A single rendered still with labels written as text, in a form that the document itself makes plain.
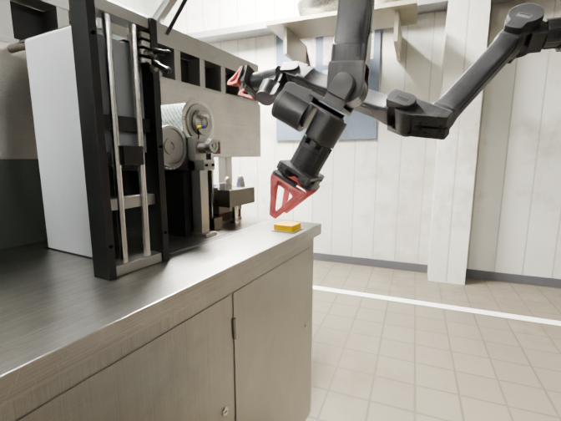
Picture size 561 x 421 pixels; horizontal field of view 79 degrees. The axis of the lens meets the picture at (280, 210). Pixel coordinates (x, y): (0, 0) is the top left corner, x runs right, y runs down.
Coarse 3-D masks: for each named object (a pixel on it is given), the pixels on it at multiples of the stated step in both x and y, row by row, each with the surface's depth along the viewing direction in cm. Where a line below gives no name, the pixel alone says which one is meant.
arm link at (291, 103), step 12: (288, 84) 58; (336, 84) 52; (348, 84) 52; (276, 96) 58; (288, 96) 58; (300, 96) 58; (312, 96) 57; (336, 96) 53; (348, 96) 53; (276, 108) 59; (288, 108) 58; (300, 108) 57; (336, 108) 54; (288, 120) 59; (300, 120) 58
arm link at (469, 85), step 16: (512, 16) 84; (528, 16) 83; (512, 32) 83; (528, 32) 84; (496, 48) 84; (512, 48) 83; (480, 64) 82; (496, 64) 81; (464, 80) 81; (480, 80) 80; (448, 96) 80; (464, 96) 79; (400, 112) 80; (416, 112) 79; (432, 112) 78; (448, 112) 76; (400, 128) 85; (416, 128) 82; (432, 128) 80; (448, 128) 80
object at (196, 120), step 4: (196, 112) 103; (200, 112) 103; (204, 112) 104; (192, 116) 102; (196, 116) 102; (192, 120) 102; (196, 120) 102; (200, 120) 104; (204, 120) 105; (208, 120) 106; (192, 124) 103; (196, 124) 102; (200, 124) 104; (204, 124) 105; (208, 124) 107; (196, 128) 102; (208, 128) 107; (196, 132) 104; (200, 132) 104; (204, 132) 105; (208, 132) 107
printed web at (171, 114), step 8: (168, 104) 108; (176, 104) 105; (168, 112) 104; (176, 112) 102; (168, 120) 103; (176, 120) 102; (184, 136) 102; (128, 168) 106; (136, 168) 103; (168, 168) 97
